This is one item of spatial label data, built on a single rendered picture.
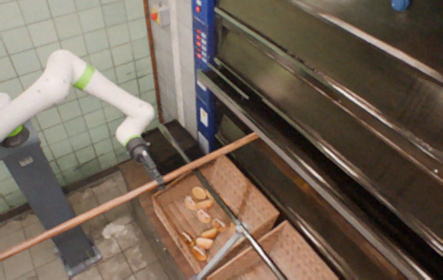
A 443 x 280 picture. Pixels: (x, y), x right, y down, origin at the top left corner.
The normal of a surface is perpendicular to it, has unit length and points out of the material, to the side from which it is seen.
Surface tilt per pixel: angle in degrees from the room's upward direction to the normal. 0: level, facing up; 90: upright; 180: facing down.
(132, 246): 0
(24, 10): 90
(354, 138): 70
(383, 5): 90
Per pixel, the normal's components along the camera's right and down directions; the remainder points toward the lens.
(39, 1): 0.55, 0.58
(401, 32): -0.84, 0.37
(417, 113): -0.78, 0.10
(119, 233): 0.00, -0.73
